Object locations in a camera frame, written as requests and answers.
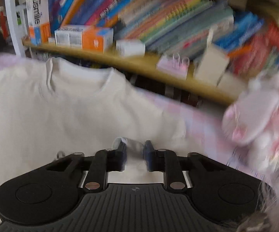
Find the pink plush rabbit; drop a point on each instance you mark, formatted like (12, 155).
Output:
(255, 116)

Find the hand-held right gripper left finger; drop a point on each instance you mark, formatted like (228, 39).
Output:
(121, 154)

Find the cream printed t-shirt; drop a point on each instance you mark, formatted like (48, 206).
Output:
(57, 113)

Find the grey fuzzy sleeve cuff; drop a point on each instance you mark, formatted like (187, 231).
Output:
(270, 212)

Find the white charger plug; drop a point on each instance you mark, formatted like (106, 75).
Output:
(129, 47)

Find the wooden bookshelf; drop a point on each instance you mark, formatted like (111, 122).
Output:
(142, 64)

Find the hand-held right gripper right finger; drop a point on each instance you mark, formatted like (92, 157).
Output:
(148, 154)

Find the white and orange carton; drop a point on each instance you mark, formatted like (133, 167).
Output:
(83, 37)
(38, 19)

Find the small cream box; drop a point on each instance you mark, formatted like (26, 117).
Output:
(231, 83)

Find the cream pen holder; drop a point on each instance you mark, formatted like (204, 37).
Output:
(210, 65)

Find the pink checked desk mat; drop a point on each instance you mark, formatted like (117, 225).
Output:
(202, 120)

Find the row of colourful books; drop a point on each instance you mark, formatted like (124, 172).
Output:
(154, 12)

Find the thick red books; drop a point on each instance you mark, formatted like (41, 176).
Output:
(270, 46)

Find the red tassel ornament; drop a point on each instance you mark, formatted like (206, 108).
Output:
(3, 21)

